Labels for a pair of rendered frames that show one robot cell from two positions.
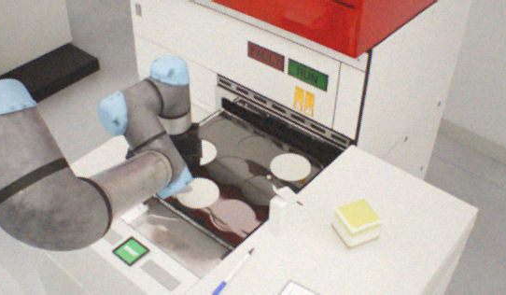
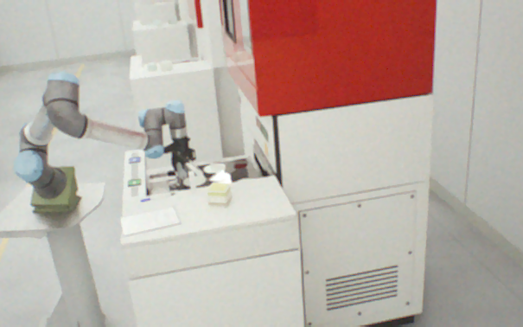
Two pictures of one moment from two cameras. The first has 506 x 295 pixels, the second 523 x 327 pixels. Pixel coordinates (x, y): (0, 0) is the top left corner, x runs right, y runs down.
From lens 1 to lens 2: 1.61 m
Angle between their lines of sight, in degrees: 38
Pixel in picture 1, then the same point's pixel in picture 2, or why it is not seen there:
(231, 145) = (232, 169)
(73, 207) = (66, 113)
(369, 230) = (217, 195)
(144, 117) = (150, 119)
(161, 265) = (138, 189)
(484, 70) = not seen: outside the picture
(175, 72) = (171, 105)
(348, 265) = (202, 209)
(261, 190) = not seen: hidden behind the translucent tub
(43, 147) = (66, 93)
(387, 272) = (214, 217)
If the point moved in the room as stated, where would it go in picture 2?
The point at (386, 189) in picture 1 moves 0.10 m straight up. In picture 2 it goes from (262, 194) to (260, 169)
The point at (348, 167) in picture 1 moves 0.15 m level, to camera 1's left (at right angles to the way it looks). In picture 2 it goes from (258, 182) to (231, 174)
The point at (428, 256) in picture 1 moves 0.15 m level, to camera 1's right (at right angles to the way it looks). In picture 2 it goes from (241, 219) to (274, 230)
